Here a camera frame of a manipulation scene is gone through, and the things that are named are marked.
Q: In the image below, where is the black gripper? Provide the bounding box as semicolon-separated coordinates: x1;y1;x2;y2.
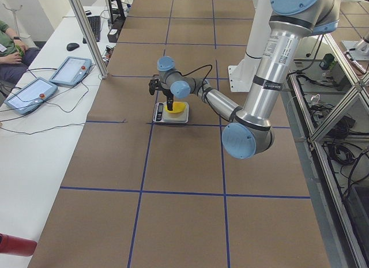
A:
162;89;174;112

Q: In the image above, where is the yellow mango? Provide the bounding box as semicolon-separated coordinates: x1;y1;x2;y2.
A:
164;101;187;114

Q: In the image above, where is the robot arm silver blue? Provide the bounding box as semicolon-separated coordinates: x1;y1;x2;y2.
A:
149;0;341;159

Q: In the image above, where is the silver electronic kitchen scale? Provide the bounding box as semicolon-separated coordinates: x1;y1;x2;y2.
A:
152;102;189;124

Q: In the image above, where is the black desktop computer box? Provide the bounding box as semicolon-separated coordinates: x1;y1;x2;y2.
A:
107;29;120;43

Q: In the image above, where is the blue teach pendant far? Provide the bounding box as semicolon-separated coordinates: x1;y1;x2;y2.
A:
50;56;92;87

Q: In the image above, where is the blue teach pendant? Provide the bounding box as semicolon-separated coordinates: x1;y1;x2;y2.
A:
50;56;92;87
5;77;58;115

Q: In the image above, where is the black keyboard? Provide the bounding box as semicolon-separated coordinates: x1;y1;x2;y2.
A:
87;16;101;42

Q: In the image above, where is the black computer mouse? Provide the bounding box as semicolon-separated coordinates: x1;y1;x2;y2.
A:
66;43;80;52

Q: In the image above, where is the blue teach pendant near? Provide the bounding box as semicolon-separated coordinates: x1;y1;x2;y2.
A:
5;77;58;115

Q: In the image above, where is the seated person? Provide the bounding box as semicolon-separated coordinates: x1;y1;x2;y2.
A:
1;21;40;85

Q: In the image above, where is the red fire extinguisher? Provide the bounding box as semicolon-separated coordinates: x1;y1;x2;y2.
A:
1;233;37;256

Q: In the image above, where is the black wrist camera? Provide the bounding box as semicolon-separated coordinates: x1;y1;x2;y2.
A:
149;78;161;96

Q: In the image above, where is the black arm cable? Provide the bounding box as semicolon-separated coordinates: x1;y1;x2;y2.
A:
183;64;214;78

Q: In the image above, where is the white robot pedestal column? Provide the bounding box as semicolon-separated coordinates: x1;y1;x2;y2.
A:
228;0;272;92

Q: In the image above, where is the aluminium frame post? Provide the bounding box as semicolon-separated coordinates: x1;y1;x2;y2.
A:
68;0;108;79

